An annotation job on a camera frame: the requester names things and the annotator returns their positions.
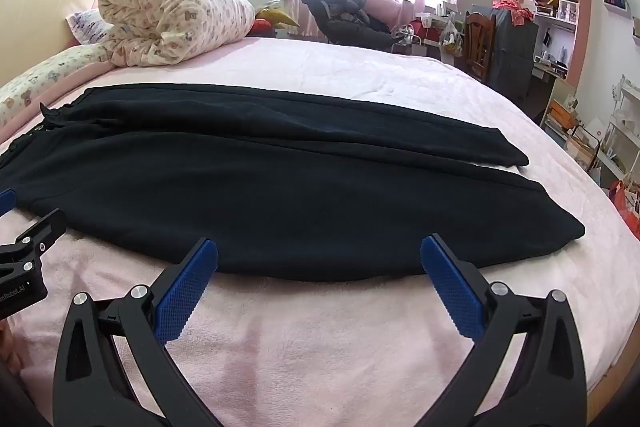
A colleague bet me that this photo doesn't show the black pants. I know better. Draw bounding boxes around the black pants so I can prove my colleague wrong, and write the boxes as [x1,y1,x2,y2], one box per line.
[0,84,586,284]

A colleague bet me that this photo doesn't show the orange box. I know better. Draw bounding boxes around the orange box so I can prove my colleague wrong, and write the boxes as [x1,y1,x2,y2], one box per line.
[544,99,582,134]

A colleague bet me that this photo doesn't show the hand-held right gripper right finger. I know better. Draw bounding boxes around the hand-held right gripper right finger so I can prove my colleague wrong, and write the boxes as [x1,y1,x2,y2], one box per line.
[415,233,589,427]

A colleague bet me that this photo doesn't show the black office chair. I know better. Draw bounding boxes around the black office chair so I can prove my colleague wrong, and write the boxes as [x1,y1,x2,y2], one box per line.
[296,0,402,54]

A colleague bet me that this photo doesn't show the brown wooden chair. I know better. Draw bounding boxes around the brown wooden chair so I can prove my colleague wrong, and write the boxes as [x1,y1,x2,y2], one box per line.
[462,11,499,84]

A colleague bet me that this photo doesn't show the cluttered white desk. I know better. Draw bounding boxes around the cluttered white desk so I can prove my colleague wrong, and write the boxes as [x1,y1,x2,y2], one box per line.
[400,1,472,58]

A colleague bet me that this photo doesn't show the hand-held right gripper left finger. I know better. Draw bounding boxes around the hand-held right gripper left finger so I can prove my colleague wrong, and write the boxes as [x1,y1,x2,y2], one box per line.
[52,237,222,427]

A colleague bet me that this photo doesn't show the clear plastic bag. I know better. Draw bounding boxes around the clear plastic bag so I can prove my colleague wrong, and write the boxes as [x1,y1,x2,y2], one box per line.
[439,19,466,57]

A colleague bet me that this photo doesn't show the pink bed blanket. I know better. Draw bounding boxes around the pink bed blanket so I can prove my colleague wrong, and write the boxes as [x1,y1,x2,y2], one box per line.
[0,34,640,427]

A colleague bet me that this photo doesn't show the person's left hand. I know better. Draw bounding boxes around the person's left hand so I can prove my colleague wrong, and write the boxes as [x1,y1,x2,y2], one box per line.
[0,322,25,376]

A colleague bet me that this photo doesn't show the pink bookshelf with books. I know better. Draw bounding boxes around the pink bookshelf with books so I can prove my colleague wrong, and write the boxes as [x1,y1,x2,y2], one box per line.
[504,0,594,88]

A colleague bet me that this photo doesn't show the white wire rack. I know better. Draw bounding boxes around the white wire rack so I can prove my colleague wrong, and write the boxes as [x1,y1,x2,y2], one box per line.
[594,76,640,180]

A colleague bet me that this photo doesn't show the red cloth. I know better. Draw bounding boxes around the red cloth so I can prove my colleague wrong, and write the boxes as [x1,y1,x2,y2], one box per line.
[492,0,536,26]

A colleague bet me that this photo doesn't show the yellow plush toy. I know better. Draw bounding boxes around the yellow plush toy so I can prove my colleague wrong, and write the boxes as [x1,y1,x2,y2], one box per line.
[255,4,301,30]

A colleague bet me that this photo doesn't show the bear print pillow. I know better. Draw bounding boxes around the bear print pillow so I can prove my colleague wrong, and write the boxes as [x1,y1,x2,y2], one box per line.
[0,44,112,128]

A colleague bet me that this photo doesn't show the dark grey covered cabinet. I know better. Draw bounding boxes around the dark grey covered cabinet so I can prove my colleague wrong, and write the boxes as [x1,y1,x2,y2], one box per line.
[486,7,540,104]

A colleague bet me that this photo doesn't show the purple patterned pillow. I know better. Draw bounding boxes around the purple patterned pillow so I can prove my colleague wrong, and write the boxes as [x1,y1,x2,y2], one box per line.
[66,9,114,46]

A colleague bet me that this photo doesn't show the rolled bear print quilt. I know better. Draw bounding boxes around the rolled bear print quilt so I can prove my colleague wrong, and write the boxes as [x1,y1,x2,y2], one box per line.
[97,0,257,68]

